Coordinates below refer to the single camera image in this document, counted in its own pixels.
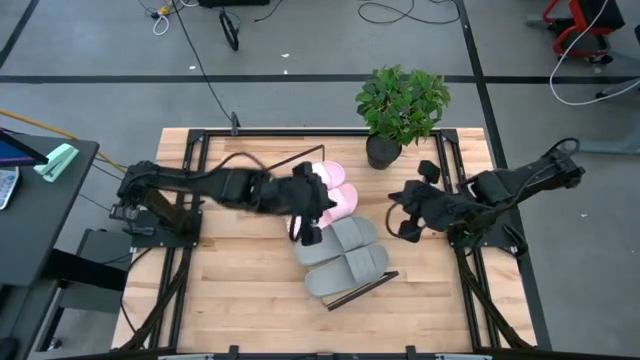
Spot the red and black cart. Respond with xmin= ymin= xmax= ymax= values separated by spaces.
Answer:
xmin=542 ymin=0 xmax=626 ymax=65

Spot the black side desk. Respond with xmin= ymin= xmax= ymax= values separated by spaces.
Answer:
xmin=0 ymin=132 xmax=101 ymax=360

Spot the grey slide sandal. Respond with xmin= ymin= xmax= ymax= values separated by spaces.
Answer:
xmin=304 ymin=243 xmax=390 ymax=299
xmin=294 ymin=215 xmax=379 ymax=267

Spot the white and yellow cable bundle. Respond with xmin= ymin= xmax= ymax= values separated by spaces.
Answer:
xmin=137 ymin=0 xmax=201 ymax=37

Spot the mint green stapler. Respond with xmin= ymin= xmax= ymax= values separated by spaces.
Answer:
xmin=33 ymin=142 xmax=80 ymax=184

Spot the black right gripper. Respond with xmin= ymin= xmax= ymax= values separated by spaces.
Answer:
xmin=389 ymin=159 xmax=451 ymax=244

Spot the black aluminium table frame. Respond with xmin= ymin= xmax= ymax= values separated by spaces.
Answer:
xmin=119 ymin=127 xmax=551 ymax=360

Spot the dark laptop blue screen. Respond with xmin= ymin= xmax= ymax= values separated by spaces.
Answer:
xmin=0 ymin=127 xmax=50 ymax=169

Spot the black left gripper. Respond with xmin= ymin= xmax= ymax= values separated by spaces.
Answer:
xmin=277 ymin=160 xmax=337 ymax=247

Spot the white keyboard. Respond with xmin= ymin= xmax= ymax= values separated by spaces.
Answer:
xmin=0 ymin=166 xmax=21 ymax=211

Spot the green potted plant black pot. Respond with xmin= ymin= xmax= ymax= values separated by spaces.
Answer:
xmin=355 ymin=63 xmax=452 ymax=171

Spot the coiled black floor cable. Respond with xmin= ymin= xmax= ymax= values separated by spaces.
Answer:
xmin=357 ymin=0 xmax=461 ymax=26

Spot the black frame wooden shoe shelf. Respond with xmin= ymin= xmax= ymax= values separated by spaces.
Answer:
xmin=259 ymin=143 xmax=400 ymax=312

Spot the black strap loop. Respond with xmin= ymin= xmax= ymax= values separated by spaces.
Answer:
xmin=218 ymin=8 xmax=241 ymax=52

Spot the long black floor cable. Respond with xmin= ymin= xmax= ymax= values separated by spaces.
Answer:
xmin=171 ymin=0 xmax=237 ymax=129

